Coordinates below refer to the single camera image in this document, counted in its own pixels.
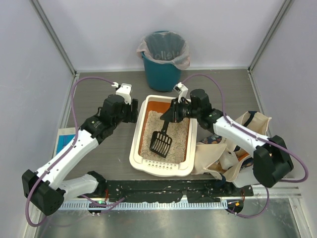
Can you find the teal trash bin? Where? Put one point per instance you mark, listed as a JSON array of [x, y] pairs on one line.
[[161, 77]]

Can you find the clear plastic bin liner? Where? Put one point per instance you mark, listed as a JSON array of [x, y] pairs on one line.
[[165, 47]]

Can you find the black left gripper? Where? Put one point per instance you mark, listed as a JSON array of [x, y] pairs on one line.
[[134, 109]]

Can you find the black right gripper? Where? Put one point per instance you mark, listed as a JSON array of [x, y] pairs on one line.
[[175, 113]]

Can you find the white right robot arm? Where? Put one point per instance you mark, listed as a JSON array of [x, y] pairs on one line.
[[271, 163]]

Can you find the black litter scoop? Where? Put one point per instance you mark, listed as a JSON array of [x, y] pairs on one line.
[[160, 142]]

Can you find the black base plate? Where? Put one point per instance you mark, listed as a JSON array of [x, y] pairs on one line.
[[168, 191]]

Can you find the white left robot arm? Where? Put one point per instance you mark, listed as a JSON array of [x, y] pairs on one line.
[[47, 189]]

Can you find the white plastic bottle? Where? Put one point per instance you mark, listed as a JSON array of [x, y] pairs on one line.
[[228, 159]]

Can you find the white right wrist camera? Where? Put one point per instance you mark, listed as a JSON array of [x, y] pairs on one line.
[[182, 91]]

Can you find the white slotted cable duct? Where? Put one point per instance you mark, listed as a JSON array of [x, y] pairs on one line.
[[183, 204]]

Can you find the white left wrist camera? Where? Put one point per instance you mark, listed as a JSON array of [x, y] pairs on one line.
[[124, 91]]

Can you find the blue white box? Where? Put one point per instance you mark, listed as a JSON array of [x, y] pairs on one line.
[[64, 136]]

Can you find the cat litter sand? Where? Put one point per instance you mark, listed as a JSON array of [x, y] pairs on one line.
[[177, 131]]

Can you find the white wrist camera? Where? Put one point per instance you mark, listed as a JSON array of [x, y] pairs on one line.
[[124, 91], [182, 91]]

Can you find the beige canvas tote bag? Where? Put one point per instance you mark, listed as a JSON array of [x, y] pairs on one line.
[[208, 152]]

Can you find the white orange litter box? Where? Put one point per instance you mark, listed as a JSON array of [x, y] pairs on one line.
[[161, 169]]

